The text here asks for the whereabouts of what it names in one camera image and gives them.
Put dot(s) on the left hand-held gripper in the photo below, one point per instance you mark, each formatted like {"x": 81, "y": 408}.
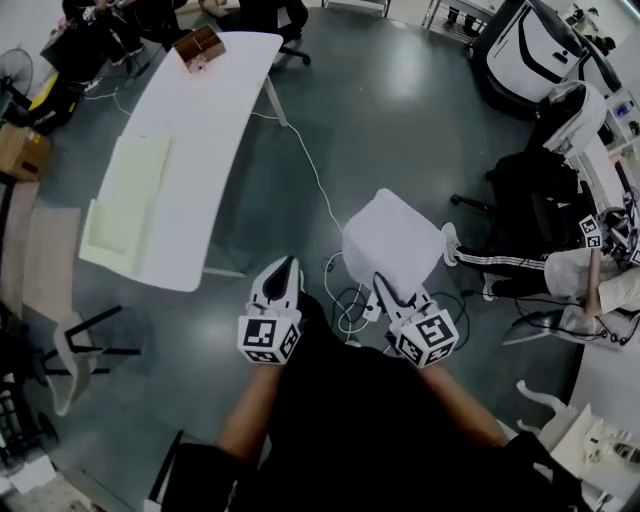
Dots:
{"x": 262, "y": 335}

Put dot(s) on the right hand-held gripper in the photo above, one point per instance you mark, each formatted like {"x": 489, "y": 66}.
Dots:
{"x": 427, "y": 337}

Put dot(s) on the white cloth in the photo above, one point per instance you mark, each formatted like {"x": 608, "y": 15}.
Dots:
{"x": 390, "y": 235}

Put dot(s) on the pale yellow cloth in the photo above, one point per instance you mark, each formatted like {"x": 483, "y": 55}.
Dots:
{"x": 130, "y": 180}

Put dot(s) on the person's left forearm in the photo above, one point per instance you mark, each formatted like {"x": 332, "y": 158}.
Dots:
{"x": 247, "y": 415}

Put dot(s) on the person's right forearm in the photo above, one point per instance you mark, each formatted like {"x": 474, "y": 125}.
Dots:
{"x": 460, "y": 405}

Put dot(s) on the white power adapter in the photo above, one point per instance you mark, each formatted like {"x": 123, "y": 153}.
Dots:
{"x": 371, "y": 312}

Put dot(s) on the person's black clothing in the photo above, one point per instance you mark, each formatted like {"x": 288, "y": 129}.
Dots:
{"x": 360, "y": 425}

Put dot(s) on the black office chair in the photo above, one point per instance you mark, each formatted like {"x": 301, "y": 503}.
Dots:
{"x": 530, "y": 185}
{"x": 292, "y": 50}

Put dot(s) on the white chair with black legs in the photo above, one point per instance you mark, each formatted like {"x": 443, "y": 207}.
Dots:
{"x": 75, "y": 380}

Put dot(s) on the beige floor mat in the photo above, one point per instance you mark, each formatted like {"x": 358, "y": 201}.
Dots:
{"x": 52, "y": 260}
{"x": 17, "y": 240}

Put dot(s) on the brown wooden box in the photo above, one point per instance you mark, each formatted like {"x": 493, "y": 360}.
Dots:
{"x": 200, "y": 47}

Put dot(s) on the white and black robot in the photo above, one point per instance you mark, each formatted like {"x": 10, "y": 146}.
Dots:
{"x": 515, "y": 55}

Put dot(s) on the black wheeled stand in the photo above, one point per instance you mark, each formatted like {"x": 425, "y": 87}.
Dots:
{"x": 15, "y": 350}

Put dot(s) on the brown cardboard box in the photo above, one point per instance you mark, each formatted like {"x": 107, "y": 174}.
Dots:
{"x": 22, "y": 150}

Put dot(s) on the yellow and black box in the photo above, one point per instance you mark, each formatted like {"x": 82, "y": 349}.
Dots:
{"x": 50, "y": 102}

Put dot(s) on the black cabinet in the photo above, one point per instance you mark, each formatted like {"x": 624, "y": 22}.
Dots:
{"x": 70, "y": 55}

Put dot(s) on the black pedestal fan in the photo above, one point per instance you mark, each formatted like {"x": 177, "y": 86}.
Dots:
{"x": 17, "y": 67}

